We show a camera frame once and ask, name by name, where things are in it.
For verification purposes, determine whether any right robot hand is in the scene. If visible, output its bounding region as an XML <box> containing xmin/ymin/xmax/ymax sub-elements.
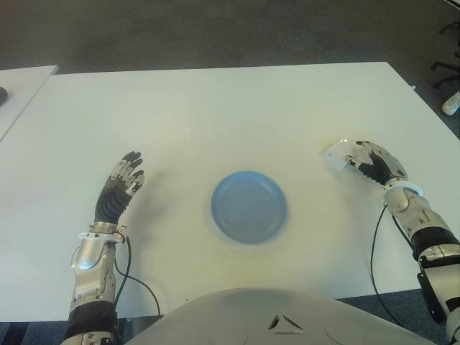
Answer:
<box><xmin>344</xmin><ymin>139</ymin><xmax>409</xmax><ymax>188</ymax></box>

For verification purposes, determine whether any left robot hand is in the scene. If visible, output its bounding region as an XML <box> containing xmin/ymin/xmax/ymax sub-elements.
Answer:
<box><xmin>93</xmin><ymin>150</ymin><xmax>147</xmax><ymax>226</ymax></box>

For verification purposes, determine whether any white charger block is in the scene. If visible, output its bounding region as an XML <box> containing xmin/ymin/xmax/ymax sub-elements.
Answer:
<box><xmin>321</xmin><ymin>139</ymin><xmax>351</xmax><ymax>170</ymax></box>

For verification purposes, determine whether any white shoe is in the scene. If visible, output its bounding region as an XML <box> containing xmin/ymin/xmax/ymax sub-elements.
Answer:
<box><xmin>441</xmin><ymin>92</ymin><xmax>460</xmax><ymax>117</ymax></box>

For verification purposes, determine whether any black office chair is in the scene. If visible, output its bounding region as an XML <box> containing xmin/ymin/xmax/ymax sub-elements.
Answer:
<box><xmin>429</xmin><ymin>20</ymin><xmax>460</xmax><ymax>91</ymax></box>

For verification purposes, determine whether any blue round plate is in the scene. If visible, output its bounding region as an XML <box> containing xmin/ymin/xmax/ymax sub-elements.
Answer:
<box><xmin>210</xmin><ymin>170</ymin><xmax>290</xmax><ymax>247</ymax></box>

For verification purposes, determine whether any neighbouring white table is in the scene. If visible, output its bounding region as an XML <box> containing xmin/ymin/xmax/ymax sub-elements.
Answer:
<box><xmin>0</xmin><ymin>65</ymin><xmax>60</xmax><ymax>143</ymax></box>

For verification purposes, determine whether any grey robot torso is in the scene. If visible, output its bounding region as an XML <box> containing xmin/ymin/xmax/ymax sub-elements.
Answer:
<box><xmin>125</xmin><ymin>287</ymin><xmax>446</xmax><ymax>345</ymax></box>

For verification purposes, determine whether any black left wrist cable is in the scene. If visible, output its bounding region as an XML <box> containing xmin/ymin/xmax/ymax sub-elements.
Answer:
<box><xmin>114</xmin><ymin>235</ymin><xmax>165</xmax><ymax>319</ymax></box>

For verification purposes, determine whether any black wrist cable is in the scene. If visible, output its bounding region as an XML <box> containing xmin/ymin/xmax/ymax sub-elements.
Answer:
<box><xmin>369</xmin><ymin>206</ymin><xmax>395</xmax><ymax>321</ymax></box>
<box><xmin>114</xmin><ymin>235</ymin><xmax>165</xmax><ymax>319</ymax></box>

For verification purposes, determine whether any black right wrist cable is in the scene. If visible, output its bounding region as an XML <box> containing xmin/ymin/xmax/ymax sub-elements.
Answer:
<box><xmin>369</xmin><ymin>206</ymin><xmax>395</xmax><ymax>321</ymax></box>

